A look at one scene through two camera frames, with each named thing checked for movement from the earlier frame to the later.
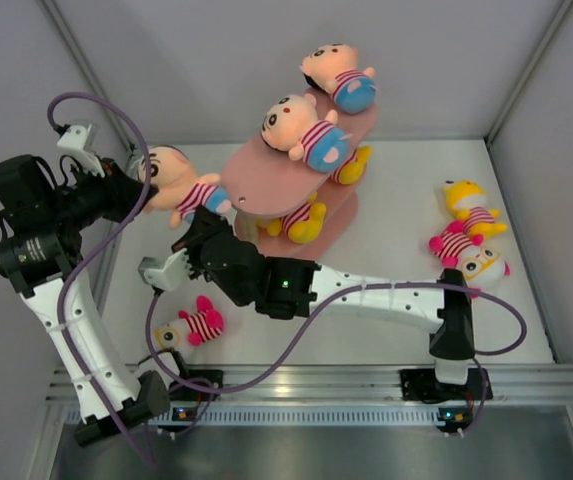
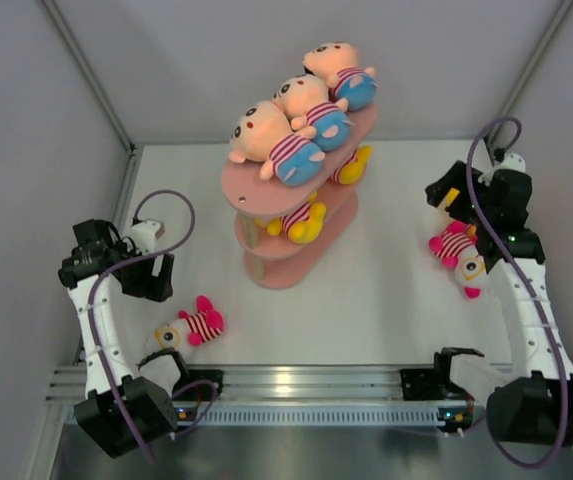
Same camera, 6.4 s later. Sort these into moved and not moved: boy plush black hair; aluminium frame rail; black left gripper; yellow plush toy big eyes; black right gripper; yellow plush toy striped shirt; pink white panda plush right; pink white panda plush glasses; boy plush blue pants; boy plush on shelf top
Moved: black right gripper; boy plush black hair; black left gripper; boy plush blue pants
Not moved: yellow plush toy striped shirt; yellow plush toy big eyes; pink white panda plush right; pink white panda plush glasses; aluminium frame rail; boy plush on shelf top
